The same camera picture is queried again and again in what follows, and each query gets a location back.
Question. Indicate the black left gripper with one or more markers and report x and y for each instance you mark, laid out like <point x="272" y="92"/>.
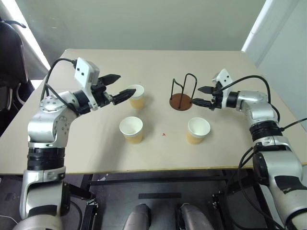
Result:
<point x="100" y="94"/>

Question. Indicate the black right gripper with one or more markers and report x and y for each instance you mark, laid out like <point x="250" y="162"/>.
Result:
<point x="217" y="98"/>

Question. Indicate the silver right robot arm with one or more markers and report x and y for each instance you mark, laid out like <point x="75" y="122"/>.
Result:
<point x="268" y="119"/>

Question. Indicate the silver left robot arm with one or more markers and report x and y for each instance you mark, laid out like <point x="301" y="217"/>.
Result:
<point x="45" y="124"/>

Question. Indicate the yellow white paper cup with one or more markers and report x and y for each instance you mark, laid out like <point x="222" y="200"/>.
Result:
<point x="131" y="129"/>
<point x="198" y="130"/>
<point x="137" y="96"/>

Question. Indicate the white panel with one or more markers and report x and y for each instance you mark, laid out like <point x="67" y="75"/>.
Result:
<point x="268" y="28"/>

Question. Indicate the black office chair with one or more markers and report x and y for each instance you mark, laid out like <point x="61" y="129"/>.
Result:
<point x="12" y="55"/>

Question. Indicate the grey right robot foot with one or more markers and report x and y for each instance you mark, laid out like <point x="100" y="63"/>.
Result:
<point x="193" y="216"/>

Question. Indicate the grey robot foot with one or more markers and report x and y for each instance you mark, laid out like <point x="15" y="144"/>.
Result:
<point x="193" y="216"/>
<point x="138" y="216"/>

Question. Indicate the grey left robot foot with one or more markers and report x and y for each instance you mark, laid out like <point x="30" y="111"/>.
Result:
<point x="138" y="216"/>

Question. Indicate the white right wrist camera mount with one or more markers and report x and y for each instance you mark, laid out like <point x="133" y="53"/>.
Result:
<point x="223" y="81"/>

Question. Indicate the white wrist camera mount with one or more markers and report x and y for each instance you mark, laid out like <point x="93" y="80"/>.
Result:
<point x="223" y="81"/>
<point x="86" y="79"/>

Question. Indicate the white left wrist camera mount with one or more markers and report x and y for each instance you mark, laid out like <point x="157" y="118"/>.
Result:
<point x="86" y="79"/>

